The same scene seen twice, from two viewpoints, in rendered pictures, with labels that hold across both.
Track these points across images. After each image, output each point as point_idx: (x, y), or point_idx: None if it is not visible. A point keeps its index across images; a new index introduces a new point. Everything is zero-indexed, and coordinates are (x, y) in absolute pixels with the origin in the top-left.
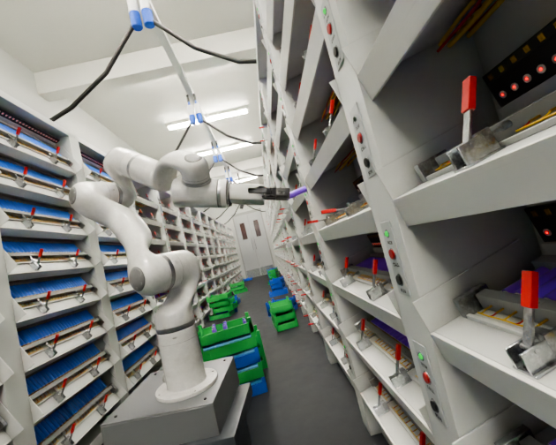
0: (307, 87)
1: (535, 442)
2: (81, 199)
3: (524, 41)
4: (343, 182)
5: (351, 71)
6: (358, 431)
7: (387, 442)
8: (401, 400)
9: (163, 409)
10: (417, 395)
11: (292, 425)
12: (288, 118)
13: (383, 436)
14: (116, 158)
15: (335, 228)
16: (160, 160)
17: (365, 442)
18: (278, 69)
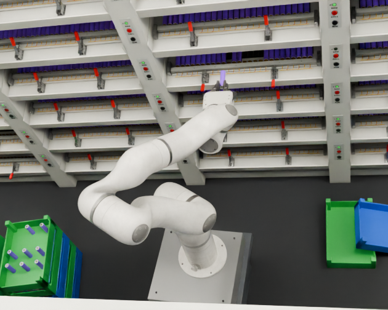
0: (242, 6)
1: (358, 117)
2: (151, 226)
3: None
4: None
5: (345, 34)
6: (195, 190)
7: (217, 178)
8: (296, 141)
9: (232, 266)
10: (299, 134)
11: (158, 234)
12: (131, 0)
13: (209, 178)
14: (156, 162)
15: (236, 84)
16: (215, 130)
17: (209, 189)
18: None
